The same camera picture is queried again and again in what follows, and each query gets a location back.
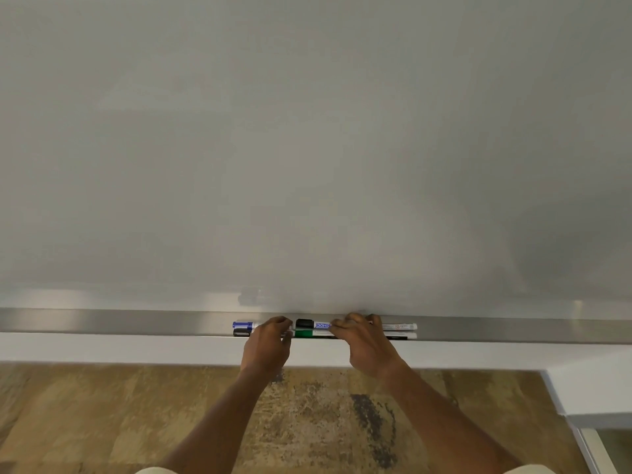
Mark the white framed glass panel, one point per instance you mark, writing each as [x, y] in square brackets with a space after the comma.
[600, 439]

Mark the beige shirt sleeve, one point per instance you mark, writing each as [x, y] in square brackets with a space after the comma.
[153, 470]
[537, 470]

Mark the white marker with black end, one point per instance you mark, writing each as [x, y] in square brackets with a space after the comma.
[402, 336]

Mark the large white whiteboard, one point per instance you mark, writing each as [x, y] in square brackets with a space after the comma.
[316, 143]

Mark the metal whiteboard marker tray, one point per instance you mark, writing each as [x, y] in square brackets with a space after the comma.
[123, 321]

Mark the white ledge under whiteboard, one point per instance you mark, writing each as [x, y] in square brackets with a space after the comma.
[123, 349]

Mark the person's right hand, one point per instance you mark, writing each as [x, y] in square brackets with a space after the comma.
[370, 348]

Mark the black capped blue label marker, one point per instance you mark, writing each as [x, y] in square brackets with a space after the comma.
[311, 324]

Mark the black whiteboard marker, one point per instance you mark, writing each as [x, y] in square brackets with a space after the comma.
[241, 332]

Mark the white marker with red print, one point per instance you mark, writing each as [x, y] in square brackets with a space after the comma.
[400, 326]

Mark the green whiteboard marker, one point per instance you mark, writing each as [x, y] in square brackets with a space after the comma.
[311, 334]

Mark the person's left thumb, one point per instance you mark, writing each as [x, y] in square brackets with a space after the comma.
[287, 338]

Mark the blue capped whiteboard marker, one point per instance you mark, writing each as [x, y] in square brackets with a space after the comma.
[243, 325]

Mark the person's left hand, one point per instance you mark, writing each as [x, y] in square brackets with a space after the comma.
[264, 348]

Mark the person's left forearm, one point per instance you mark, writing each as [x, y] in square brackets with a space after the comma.
[212, 424]

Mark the person's right thumb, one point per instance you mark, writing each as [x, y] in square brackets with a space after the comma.
[338, 330]

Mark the person's right forearm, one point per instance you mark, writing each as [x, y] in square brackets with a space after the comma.
[444, 424]

